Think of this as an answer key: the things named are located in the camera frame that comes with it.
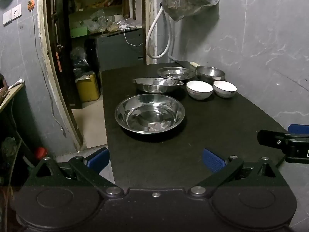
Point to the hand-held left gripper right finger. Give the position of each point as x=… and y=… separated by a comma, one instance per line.
x=212, y=160

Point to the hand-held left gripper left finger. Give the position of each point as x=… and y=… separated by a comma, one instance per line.
x=99, y=159

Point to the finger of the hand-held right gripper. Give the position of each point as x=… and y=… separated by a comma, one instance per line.
x=270, y=139
x=299, y=128

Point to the large steel plate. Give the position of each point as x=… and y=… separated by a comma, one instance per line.
x=149, y=116

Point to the white bowl blue rim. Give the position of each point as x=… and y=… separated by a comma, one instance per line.
x=225, y=88

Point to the white bowl red rim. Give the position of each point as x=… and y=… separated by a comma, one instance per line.
x=199, y=89

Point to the deep steel bowl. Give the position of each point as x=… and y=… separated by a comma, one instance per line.
x=210, y=73

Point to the shallow steel basin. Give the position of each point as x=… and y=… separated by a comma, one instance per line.
x=157, y=85

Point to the steel plate with sticker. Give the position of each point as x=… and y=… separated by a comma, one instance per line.
x=173, y=72

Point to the cardboard sheet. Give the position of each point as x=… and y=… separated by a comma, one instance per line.
x=90, y=123

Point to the red round object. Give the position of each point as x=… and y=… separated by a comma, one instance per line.
x=40, y=152

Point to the yellow jerry can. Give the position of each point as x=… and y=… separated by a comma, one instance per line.
x=88, y=87

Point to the small white roll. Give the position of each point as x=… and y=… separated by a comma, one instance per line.
x=195, y=64

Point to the dark plastic bag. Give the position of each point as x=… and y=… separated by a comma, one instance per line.
x=79, y=60

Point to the steel cleaver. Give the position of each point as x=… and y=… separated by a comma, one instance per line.
x=183, y=64

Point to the grey cabinet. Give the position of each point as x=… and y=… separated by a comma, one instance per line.
x=115, y=50

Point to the wooden side shelf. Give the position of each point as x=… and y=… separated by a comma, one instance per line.
x=10, y=94

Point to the dark wooden door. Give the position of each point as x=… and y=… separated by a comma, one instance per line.
x=61, y=41

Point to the green box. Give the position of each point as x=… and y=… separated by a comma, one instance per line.
x=78, y=32

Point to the pile of clear plastic bags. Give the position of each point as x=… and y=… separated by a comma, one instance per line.
x=106, y=21

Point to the hanging clear plastic bag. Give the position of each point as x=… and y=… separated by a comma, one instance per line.
x=188, y=0

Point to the orange wall hook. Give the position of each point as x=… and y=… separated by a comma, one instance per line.
x=31, y=4

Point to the white wall switch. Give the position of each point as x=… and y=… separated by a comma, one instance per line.
x=12, y=14

